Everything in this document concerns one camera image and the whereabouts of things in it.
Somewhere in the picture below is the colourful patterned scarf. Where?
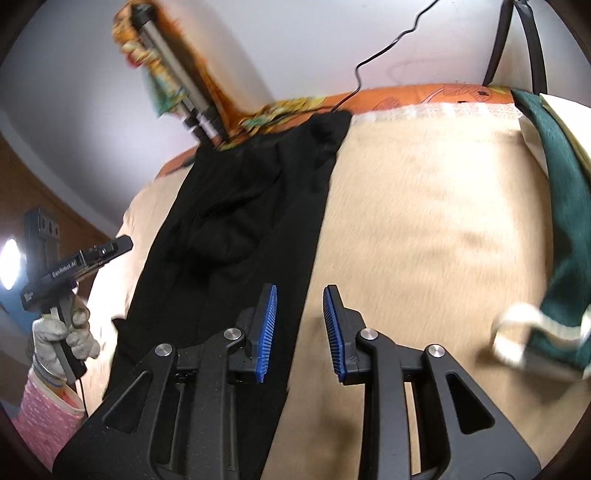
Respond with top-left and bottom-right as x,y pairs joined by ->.
111,1 -> 327,149

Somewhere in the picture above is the black garment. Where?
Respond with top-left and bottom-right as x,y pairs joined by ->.
109,111 -> 352,479

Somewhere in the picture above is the beige bed blanket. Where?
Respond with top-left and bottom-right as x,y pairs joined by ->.
85,101 -> 583,480

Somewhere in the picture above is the white tote bag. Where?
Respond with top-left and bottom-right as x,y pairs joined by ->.
491,91 -> 591,370

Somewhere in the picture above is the folded silver tripod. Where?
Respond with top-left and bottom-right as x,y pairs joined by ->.
131,3 -> 228,148

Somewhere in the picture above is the ceiling lamp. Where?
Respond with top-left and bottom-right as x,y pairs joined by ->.
0,238 -> 22,290

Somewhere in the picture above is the left white gloved hand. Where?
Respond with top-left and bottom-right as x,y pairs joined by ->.
32,295 -> 100,387

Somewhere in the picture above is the left forearm pink sleeve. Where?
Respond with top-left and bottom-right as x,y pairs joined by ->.
12,368 -> 85,470

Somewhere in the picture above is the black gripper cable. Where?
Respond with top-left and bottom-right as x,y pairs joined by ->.
329,0 -> 440,114

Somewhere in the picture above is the black ring light tripod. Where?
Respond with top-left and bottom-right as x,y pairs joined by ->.
482,1 -> 549,94

